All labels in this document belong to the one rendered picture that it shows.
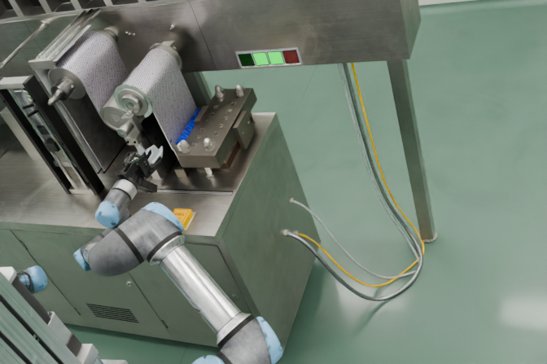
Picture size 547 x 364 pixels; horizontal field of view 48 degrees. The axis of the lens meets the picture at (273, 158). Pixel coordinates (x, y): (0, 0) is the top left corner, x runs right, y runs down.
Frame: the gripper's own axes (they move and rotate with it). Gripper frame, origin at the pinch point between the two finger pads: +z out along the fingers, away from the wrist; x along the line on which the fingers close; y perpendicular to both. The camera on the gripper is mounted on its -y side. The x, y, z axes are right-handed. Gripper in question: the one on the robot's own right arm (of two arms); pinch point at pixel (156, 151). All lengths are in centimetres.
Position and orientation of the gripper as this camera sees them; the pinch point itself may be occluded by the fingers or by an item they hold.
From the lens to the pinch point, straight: 221.2
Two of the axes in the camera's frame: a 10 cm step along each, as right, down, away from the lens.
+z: 3.1, -6.7, 6.7
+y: -3.0, -7.4, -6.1
